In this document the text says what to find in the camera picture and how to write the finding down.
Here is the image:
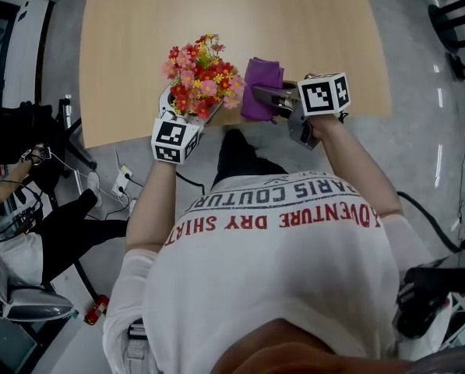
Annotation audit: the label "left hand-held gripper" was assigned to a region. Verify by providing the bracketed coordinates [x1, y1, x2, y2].
[150, 83, 226, 167]

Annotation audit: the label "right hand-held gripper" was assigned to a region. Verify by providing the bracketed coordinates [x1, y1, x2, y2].
[250, 72, 352, 152]

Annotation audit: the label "potted red orange flowers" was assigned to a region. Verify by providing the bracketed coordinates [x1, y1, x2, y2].
[160, 33, 246, 121]

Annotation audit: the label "purple cloth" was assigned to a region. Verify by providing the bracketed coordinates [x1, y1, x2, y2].
[239, 56, 287, 123]

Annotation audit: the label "person's left forearm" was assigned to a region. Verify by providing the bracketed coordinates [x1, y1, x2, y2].
[125, 160, 178, 252]

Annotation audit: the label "person's right forearm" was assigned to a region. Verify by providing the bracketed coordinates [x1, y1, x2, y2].
[309, 113, 404, 220]

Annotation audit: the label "person's black trousers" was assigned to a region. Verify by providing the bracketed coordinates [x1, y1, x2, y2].
[211, 128, 291, 189]

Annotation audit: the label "white power strip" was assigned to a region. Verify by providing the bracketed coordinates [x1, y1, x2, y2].
[111, 164, 135, 195]

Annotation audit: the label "black office chair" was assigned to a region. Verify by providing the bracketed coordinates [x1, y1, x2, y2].
[0, 98, 97, 178]

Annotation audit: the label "person's white printed shirt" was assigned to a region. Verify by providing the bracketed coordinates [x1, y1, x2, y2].
[102, 169, 453, 374]

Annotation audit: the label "red fire extinguisher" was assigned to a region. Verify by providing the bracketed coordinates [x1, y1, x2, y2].
[83, 294, 110, 326]

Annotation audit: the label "silver stool seat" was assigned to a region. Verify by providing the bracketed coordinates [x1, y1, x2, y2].
[5, 285, 75, 323]

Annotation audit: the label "black harness gear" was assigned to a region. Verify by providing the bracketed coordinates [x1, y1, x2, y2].
[396, 258, 465, 340]

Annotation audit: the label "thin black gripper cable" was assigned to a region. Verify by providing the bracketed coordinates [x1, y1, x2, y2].
[174, 171, 206, 195]

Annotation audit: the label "black power cable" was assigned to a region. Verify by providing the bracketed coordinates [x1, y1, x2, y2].
[99, 173, 139, 221]

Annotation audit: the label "thick black cable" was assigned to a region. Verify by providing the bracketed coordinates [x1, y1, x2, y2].
[396, 190, 463, 254]

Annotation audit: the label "grey backpack strap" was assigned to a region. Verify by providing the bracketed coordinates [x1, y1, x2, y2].
[125, 319, 150, 374]

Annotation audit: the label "white wire rack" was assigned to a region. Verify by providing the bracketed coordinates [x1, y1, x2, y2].
[446, 291, 465, 346]

